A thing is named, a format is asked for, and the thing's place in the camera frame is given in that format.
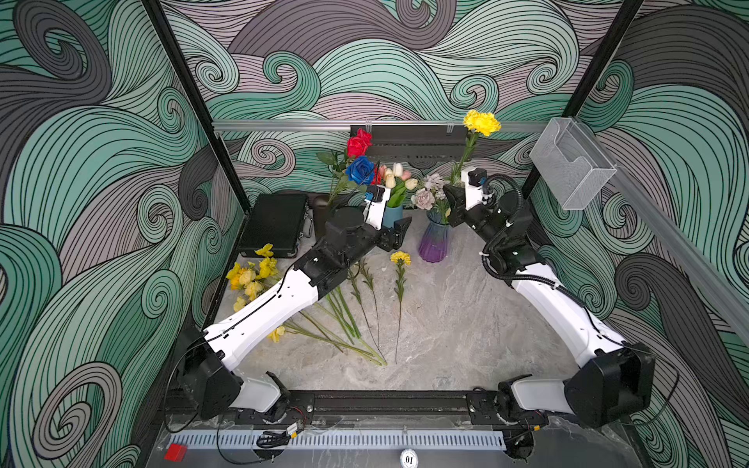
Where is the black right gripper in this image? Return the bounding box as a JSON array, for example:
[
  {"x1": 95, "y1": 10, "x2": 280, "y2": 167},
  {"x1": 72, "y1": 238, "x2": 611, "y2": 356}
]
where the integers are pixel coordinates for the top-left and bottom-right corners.
[{"x1": 445, "y1": 184, "x2": 505, "y2": 253}]

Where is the teal ceramic vase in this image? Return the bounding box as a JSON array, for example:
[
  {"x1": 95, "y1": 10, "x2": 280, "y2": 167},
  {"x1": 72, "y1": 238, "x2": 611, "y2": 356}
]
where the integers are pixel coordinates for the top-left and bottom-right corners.
[{"x1": 382, "y1": 206, "x2": 403, "y2": 228}]

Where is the yellow carnation stem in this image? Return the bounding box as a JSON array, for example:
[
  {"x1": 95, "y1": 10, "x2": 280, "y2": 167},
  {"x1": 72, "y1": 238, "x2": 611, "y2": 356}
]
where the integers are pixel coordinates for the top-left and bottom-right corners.
[
  {"x1": 359, "y1": 259, "x2": 380, "y2": 348},
  {"x1": 449, "y1": 109, "x2": 502, "y2": 185},
  {"x1": 390, "y1": 251, "x2": 412, "y2": 363},
  {"x1": 347, "y1": 264, "x2": 380, "y2": 350}
]

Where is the purple glass vase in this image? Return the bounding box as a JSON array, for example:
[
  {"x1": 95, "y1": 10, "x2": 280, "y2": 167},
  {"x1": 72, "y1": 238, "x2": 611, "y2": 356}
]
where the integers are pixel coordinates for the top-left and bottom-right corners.
[{"x1": 419, "y1": 212, "x2": 451, "y2": 263}]

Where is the black cylindrical vase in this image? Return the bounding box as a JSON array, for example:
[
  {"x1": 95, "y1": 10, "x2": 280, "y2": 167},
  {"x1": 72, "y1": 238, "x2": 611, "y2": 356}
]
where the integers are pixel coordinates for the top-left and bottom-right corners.
[{"x1": 310, "y1": 194, "x2": 339, "y2": 241}]

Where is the yellow ranunculus stem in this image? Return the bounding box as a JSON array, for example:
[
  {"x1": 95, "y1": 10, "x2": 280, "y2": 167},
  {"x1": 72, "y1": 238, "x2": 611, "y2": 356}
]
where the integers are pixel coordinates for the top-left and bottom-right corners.
[{"x1": 232, "y1": 244, "x2": 387, "y2": 367}]

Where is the pale yellow blossom spray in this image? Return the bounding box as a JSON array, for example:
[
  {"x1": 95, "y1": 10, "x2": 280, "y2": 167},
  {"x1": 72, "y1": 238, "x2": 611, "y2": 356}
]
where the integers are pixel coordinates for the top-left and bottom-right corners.
[{"x1": 226, "y1": 257, "x2": 281, "y2": 312}]

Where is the yellow flower bunch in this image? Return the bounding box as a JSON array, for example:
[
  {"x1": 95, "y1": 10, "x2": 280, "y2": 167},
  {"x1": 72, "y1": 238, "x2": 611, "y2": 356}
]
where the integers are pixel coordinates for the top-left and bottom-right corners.
[{"x1": 267, "y1": 320, "x2": 387, "y2": 367}]

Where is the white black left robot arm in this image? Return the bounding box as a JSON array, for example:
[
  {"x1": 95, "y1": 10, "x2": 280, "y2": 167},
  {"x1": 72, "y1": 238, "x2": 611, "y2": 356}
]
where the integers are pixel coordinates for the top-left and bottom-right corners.
[{"x1": 176, "y1": 203, "x2": 412, "y2": 420}]

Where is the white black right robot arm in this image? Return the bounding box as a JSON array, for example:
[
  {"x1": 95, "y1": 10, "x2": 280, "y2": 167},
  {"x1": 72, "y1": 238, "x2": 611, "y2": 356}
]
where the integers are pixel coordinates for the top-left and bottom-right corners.
[{"x1": 444, "y1": 183, "x2": 655, "y2": 428}]

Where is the yellow tulip bouquet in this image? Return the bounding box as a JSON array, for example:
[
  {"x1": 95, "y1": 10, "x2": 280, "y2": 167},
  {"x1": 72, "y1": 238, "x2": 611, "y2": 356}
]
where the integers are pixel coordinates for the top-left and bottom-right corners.
[{"x1": 374, "y1": 163, "x2": 419, "y2": 209}]

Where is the yellow carnation bouquet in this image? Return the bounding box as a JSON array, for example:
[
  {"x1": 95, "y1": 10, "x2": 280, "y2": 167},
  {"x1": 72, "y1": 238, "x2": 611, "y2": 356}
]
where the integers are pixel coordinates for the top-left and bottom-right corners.
[{"x1": 411, "y1": 174, "x2": 452, "y2": 225}]

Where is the red rose stem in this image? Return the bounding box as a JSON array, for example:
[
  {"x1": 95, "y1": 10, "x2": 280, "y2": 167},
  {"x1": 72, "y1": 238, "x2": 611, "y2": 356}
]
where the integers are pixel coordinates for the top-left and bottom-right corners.
[{"x1": 317, "y1": 129, "x2": 373, "y2": 200}]

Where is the blue rose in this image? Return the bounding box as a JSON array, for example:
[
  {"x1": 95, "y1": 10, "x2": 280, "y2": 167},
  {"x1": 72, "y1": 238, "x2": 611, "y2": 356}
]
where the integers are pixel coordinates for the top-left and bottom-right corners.
[{"x1": 345, "y1": 156, "x2": 376, "y2": 185}]

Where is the black hanging tray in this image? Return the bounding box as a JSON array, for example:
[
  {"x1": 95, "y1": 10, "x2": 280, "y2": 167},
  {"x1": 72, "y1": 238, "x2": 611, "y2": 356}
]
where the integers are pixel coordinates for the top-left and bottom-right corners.
[{"x1": 349, "y1": 124, "x2": 467, "y2": 167}]

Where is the black ribbed hard case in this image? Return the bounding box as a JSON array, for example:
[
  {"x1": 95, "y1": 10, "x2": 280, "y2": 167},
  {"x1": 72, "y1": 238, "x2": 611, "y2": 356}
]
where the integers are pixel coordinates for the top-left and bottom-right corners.
[{"x1": 238, "y1": 193, "x2": 309, "y2": 259}]

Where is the red small block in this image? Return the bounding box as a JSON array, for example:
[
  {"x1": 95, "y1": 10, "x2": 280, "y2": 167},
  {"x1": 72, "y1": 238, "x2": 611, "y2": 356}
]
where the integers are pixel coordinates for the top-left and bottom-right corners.
[{"x1": 164, "y1": 444, "x2": 187, "y2": 462}]

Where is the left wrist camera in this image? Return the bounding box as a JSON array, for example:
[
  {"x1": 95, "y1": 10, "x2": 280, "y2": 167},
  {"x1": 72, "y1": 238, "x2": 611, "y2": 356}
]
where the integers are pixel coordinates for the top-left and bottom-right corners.
[{"x1": 364, "y1": 184, "x2": 391, "y2": 230}]

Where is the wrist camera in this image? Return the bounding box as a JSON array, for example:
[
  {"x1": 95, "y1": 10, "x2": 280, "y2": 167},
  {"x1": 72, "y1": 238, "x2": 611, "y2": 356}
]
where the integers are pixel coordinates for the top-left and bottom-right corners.
[
  {"x1": 460, "y1": 167, "x2": 492, "y2": 211},
  {"x1": 364, "y1": 184, "x2": 391, "y2": 230}
]

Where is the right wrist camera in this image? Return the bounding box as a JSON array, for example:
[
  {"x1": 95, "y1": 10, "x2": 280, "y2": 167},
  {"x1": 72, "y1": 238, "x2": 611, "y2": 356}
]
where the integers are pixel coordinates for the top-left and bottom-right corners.
[{"x1": 460, "y1": 167, "x2": 492, "y2": 211}]

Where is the clear acrylic wall box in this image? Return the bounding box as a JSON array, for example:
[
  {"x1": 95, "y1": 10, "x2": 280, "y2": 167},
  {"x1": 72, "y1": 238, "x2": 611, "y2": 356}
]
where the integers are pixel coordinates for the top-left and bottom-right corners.
[{"x1": 530, "y1": 117, "x2": 618, "y2": 211}]

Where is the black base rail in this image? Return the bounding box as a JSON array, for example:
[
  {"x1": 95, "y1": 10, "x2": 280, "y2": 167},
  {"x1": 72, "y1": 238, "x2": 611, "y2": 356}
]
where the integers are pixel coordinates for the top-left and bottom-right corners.
[{"x1": 163, "y1": 388, "x2": 621, "y2": 428}]

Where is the white slotted cable duct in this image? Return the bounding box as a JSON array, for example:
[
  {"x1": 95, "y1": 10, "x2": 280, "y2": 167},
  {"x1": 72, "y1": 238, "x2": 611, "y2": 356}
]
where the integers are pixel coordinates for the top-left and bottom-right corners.
[{"x1": 170, "y1": 429, "x2": 506, "y2": 452}]

